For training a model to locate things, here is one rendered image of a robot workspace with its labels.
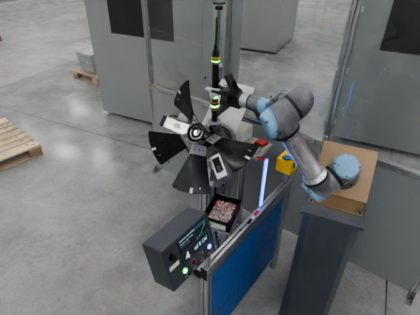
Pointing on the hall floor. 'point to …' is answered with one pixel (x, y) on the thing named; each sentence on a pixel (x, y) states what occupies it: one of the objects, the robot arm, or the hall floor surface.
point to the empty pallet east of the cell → (16, 145)
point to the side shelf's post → (240, 187)
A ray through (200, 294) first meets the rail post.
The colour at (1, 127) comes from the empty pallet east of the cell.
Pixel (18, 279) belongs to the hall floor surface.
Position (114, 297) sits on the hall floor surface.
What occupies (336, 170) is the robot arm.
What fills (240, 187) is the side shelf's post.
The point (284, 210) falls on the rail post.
